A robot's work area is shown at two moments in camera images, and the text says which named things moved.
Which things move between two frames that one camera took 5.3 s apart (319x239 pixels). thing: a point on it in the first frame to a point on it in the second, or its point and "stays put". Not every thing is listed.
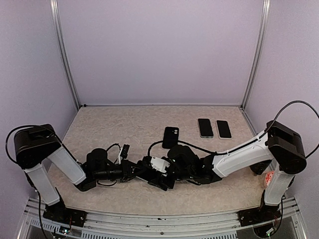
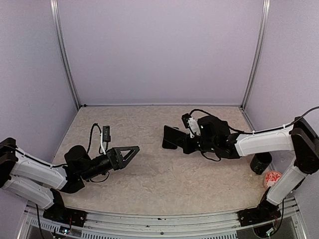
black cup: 258,168 stays put
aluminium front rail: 36,225 stays put
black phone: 148,173 to 171,137
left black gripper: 127,166 to 120,163
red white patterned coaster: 268,176 stays put
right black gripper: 163,183 to 187,147
